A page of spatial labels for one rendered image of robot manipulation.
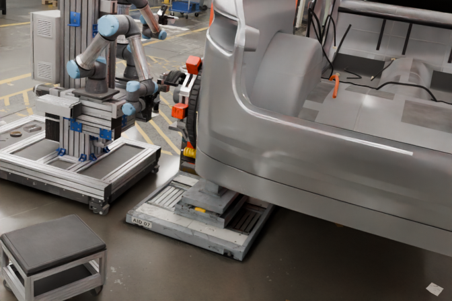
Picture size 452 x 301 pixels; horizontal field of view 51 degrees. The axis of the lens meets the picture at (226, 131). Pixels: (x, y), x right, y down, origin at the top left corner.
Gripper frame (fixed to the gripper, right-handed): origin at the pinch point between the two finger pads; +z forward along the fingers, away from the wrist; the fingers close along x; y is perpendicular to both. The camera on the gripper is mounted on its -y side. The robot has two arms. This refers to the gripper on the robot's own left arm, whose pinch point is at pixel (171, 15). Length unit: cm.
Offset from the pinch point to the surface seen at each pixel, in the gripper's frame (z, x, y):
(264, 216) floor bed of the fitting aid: -46, 148, 96
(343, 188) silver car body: -149, 211, -2
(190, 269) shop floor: -120, 141, 105
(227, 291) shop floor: -122, 168, 102
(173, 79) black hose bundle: -90, 79, 13
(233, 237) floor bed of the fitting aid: -84, 147, 97
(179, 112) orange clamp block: -103, 98, 25
